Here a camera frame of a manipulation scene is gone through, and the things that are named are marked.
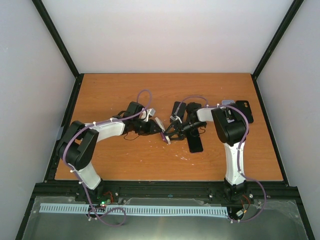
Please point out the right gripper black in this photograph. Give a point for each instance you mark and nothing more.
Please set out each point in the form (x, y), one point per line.
(180, 137)

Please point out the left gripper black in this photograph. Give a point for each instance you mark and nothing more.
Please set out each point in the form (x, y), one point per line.
(150, 128)

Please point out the purple-edged black smartphone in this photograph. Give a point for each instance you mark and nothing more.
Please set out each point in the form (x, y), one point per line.
(164, 137)

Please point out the blue-edged black smartphone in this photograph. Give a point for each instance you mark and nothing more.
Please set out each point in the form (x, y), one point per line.
(179, 109)

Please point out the lilac phone case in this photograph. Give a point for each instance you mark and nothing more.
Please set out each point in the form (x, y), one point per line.
(227, 102)

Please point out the black phone case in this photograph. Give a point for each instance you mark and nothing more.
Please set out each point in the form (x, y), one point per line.
(244, 107)

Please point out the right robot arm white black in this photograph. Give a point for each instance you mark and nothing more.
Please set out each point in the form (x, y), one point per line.
(231, 126)

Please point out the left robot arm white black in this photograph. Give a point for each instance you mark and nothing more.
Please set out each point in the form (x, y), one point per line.
(76, 147)

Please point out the small green circuit board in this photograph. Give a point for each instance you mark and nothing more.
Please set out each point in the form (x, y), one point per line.
(104, 203)

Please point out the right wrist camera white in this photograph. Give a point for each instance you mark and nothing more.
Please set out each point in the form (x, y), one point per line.
(176, 116)

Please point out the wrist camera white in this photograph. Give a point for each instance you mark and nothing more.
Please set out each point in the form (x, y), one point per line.
(176, 116)
(148, 113)

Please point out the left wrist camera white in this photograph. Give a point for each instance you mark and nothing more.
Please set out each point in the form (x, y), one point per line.
(148, 113)

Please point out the light blue cable duct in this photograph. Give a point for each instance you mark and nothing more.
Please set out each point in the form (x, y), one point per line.
(139, 210)

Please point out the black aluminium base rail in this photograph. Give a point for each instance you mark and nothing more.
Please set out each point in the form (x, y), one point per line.
(212, 192)

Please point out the right black frame post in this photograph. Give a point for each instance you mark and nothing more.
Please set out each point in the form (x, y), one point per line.
(279, 33)

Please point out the black frame post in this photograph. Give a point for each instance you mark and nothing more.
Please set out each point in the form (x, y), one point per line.
(47, 20)
(279, 33)

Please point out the left black frame post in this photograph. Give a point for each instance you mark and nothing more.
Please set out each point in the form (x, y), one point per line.
(47, 20)

